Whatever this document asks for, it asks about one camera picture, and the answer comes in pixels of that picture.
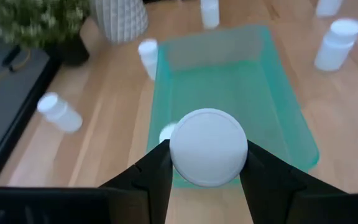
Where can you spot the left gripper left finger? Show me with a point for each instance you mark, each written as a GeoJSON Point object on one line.
{"type": "Point", "coordinates": [148, 186]}

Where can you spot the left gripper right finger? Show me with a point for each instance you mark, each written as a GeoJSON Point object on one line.
{"type": "Point", "coordinates": [269, 186]}

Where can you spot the white pill bottle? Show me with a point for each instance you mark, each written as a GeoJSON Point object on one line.
{"type": "Point", "coordinates": [166, 133]}
{"type": "Point", "coordinates": [337, 43]}
{"type": "Point", "coordinates": [149, 57]}
{"type": "Point", "coordinates": [210, 12]}
{"type": "Point", "coordinates": [208, 147]}
{"type": "Point", "coordinates": [59, 112]}
{"type": "Point", "coordinates": [328, 6]}

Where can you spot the green translucent plastic basket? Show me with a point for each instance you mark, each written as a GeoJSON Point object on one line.
{"type": "Point", "coordinates": [228, 93]}

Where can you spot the black plant pot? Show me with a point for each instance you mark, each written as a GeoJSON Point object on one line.
{"type": "Point", "coordinates": [70, 53]}

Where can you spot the white triangle-patterned pot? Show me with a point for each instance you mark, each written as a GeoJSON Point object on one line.
{"type": "Point", "coordinates": [120, 18]}

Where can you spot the small-leaved green bush plant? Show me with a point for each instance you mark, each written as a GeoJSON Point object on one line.
{"type": "Point", "coordinates": [33, 21]}

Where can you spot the black aluminium table frame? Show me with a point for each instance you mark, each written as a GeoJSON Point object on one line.
{"type": "Point", "coordinates": [14, 130]}

